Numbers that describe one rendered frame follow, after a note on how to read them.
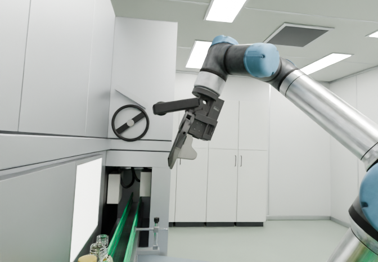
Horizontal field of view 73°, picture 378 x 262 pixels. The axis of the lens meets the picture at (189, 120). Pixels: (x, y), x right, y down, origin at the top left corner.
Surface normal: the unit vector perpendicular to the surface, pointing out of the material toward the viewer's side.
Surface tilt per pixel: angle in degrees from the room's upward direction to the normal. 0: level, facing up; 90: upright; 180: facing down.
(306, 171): 90
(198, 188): 90
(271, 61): 102
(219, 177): 90
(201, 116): 90
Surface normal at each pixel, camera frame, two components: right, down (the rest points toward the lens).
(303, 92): -0.69, -0.15
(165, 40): 0.14, -0.08
